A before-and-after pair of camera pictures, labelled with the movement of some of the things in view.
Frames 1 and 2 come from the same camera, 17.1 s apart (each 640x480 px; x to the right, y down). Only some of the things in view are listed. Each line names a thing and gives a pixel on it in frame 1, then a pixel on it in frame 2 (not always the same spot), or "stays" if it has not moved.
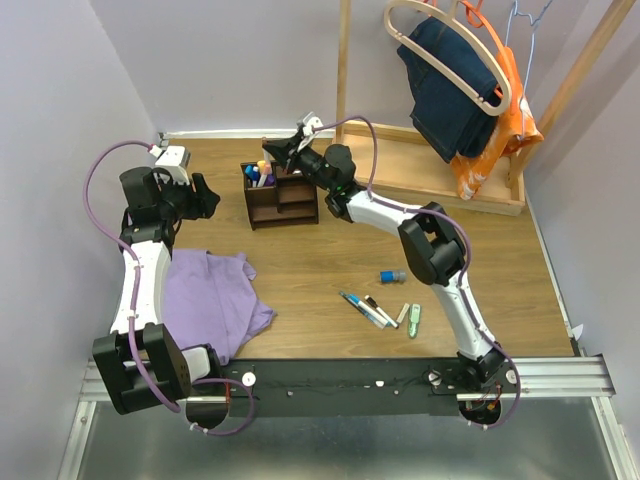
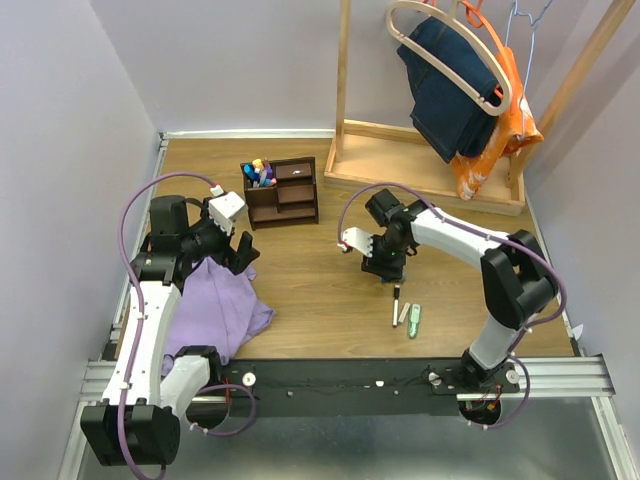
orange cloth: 516,126 stays
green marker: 414,320 stays
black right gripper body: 307,161 -> 386,251
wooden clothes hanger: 452,16 stays
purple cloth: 208,299 stays
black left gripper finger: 202,188 -> 245,254
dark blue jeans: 453,121 stays
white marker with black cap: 381,311 -> 396,304
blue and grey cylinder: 392,276 stays
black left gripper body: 176,199 -> 209,240
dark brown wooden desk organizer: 292,200 stays
